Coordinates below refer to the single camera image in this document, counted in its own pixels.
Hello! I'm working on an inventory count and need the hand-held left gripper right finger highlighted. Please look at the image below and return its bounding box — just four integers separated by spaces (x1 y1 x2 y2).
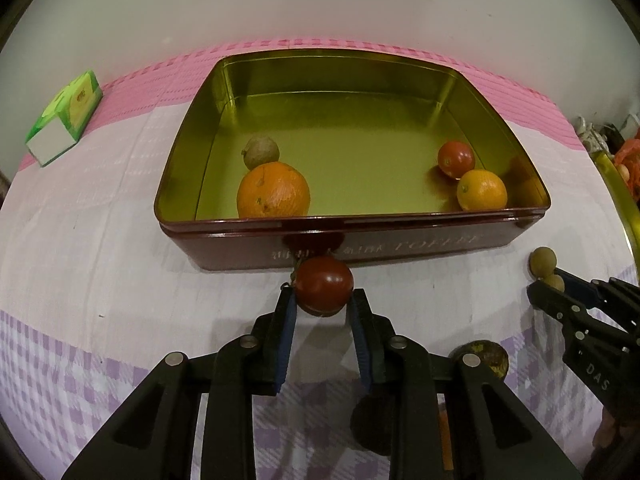
346 287 583 480

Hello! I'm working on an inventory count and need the pink purple checkered tablecloth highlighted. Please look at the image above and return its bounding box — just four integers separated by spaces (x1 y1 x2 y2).
0 45 640 480

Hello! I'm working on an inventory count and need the crumpled white wrapper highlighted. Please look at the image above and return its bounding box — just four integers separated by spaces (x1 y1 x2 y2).
574 116 608 153

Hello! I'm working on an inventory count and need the small mandarin orange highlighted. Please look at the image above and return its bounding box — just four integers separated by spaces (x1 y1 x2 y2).
456 169 508 212

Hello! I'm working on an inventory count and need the green tissue box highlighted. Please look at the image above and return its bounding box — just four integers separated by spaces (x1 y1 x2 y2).
25 70 104 168

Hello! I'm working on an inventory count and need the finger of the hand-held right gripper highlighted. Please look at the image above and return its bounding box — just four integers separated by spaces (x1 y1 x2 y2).
556 268 640 311
526 282 639 347

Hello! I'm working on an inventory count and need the orange plastic bag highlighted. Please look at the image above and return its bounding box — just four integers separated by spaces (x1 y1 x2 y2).
614 137 640 188

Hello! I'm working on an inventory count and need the dark red tin box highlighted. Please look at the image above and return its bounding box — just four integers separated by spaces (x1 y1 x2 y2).
153 50 552 273

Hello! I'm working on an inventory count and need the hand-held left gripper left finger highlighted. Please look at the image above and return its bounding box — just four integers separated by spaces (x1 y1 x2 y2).
60 287 301 480

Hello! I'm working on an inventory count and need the dark brown wrinkled fruit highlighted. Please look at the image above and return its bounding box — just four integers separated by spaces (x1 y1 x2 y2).
350 395 396 453
450 340 510 381

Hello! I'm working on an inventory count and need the red tomato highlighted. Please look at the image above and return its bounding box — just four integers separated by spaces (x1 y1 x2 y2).
437 140 475 179
290 256 355 317

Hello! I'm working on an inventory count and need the large mandarin orange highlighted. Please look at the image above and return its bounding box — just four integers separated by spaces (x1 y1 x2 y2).
236 161 311 219

